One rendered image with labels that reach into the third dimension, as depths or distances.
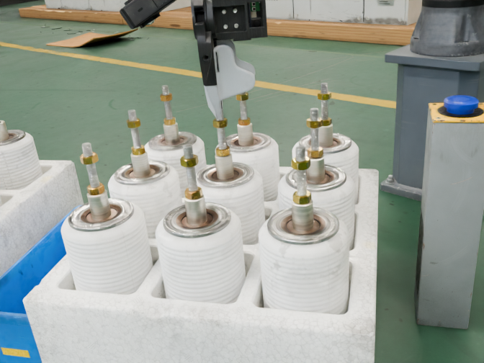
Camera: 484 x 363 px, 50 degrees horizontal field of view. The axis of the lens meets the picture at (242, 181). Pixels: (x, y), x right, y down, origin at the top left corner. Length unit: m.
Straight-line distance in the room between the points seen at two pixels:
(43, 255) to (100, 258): 0.30
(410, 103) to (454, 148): 0.43
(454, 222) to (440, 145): 0.11
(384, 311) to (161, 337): 0.38
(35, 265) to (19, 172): 0.17
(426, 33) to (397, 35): 1.62
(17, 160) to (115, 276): 0.39
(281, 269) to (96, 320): 0.22
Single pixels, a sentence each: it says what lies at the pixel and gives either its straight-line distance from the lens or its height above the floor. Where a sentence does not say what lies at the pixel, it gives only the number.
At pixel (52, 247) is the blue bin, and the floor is 0.10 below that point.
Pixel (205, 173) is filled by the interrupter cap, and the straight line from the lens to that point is 0.69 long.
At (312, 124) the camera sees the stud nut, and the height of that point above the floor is 0.33.
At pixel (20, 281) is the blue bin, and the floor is 0.09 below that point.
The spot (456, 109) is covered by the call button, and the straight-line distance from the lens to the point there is 0.69.
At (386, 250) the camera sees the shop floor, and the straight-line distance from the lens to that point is 0.99.
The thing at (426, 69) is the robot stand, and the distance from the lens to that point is 1.08.
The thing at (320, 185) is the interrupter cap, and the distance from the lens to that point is 0.64.
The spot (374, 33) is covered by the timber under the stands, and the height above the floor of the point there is 0.05.
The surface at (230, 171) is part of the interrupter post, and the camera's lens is 0.67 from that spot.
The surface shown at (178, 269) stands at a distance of 0.57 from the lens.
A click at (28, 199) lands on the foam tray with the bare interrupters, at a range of 0.91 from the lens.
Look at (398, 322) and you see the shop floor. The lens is 0.83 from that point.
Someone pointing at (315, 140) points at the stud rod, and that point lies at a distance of 0.64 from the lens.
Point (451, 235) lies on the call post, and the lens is 0.74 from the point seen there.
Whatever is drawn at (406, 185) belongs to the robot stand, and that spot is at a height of 0.02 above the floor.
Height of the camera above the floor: 0.53
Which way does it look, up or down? 25 degrees down
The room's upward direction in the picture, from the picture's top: 5 degrees counter-clockwise
